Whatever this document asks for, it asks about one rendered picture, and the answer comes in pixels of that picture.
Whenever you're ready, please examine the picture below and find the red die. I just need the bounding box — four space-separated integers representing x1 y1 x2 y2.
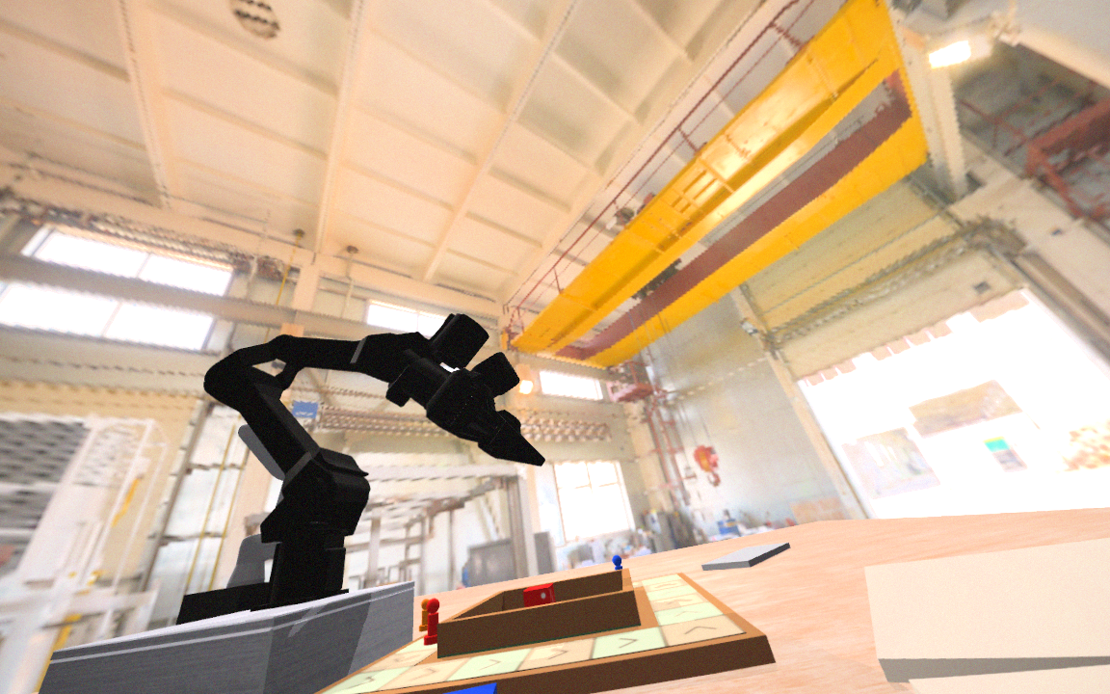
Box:
522 583 556 608

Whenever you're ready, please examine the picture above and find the blue die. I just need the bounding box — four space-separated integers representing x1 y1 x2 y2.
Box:
444 683 497 694

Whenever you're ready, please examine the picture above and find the red pawn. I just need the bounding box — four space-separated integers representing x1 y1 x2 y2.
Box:
424 599 438 646

